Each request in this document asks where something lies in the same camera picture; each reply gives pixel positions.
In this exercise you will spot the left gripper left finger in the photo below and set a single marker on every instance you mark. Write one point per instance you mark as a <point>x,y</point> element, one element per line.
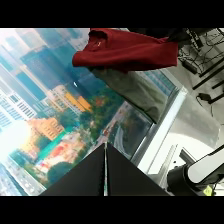
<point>83,178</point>

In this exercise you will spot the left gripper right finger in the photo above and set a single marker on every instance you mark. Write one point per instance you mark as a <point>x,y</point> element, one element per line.
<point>130,180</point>

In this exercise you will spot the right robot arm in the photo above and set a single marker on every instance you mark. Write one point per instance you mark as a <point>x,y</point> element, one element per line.
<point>200,171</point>

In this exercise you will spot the grey garment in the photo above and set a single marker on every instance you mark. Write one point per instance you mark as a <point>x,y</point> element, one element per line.
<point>140,91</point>

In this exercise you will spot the red T-shirt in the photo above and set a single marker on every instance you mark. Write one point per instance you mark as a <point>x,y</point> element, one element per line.
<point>130,51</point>

